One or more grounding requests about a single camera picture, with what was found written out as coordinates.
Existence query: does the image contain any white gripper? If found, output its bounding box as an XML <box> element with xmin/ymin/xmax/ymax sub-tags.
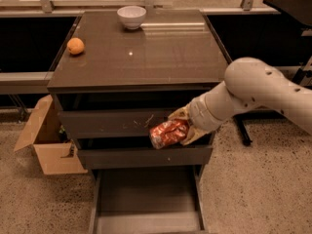
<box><xmin>168</xmin><ymin>94</ymin><xmax>223</xmax><ymax>145</ymax></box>

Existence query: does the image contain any red coke can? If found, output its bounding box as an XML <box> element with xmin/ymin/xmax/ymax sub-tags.
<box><xmin>149</xmin><ymin>119</ymin><xmax>189</xmax><ymax>149</ymax></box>

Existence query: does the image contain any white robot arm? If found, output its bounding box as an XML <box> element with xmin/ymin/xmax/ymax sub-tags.
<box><xmin>170</xmin><ymin>58</ymin><xmax>312</xmax><ymax>145</ymax></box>

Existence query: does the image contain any grey middle drawer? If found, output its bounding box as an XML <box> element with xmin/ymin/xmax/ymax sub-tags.
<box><xmin>78</xmin><ymin>134</ymin><xmax>215</xmax><ymax>170</ymax></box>

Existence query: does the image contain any grey drawer cabinet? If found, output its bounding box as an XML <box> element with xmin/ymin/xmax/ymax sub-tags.
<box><xmin>47</xmin><ymin>9</ymin><xmax>238</xmax><ymax>174</ymax></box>

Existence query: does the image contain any grey open bottom drawer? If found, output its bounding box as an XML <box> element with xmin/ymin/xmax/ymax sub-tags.
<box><xmin>88</xmin><ymin>166</ymin><xmax>211</xmax><ymax>234</ymax></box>

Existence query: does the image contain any grey top drawer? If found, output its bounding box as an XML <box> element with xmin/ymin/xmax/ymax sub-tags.
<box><xmin>58</xmin><ymin>88</ymin><xmax>208</xmax><ymax>139</ymax></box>

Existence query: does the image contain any black metal table leg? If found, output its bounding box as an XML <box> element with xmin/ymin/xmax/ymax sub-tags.
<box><xmin>233</xmin><ymin>115</ymin><xmax>253</xmax><ymax>146</ymax></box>

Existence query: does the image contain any white ceramic bowl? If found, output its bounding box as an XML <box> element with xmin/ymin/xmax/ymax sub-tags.
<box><xmin>117</xmin><ymin>6</ymin><xmax>146</xmax><ymax>29</ymax></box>

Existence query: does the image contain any orange fruit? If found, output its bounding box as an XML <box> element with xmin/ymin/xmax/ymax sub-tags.
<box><xmin>67</xmin><ymin>38</ymin><xmax>85</xmax><ymax>55</ymax></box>

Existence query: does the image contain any brown cardboard box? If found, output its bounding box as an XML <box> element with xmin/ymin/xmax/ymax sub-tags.
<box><xmin>14</xmin><ymin>96</ymin><xmax>88</xmax><ymax>175</ymax></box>

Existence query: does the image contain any black side table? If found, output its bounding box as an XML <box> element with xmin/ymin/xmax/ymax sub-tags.
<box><xmin>263</xmin><ymin>0</ymin><xmax>312</xmax><ymax>28</ymax></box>

